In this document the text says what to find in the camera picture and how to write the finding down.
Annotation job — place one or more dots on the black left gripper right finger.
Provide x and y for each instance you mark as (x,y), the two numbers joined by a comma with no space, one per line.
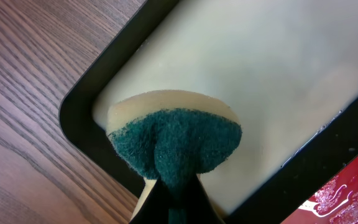
(198,207)

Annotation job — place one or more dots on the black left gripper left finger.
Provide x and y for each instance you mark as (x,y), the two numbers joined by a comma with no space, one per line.
(153,204)

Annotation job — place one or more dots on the green and yellow sponge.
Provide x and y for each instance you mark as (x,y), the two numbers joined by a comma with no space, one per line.
(173,135)

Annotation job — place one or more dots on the red plastic tray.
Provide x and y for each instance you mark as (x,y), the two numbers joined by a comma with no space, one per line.
(335,202)

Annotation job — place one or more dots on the black tray with soapy water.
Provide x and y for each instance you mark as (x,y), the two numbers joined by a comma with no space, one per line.
(288,69)

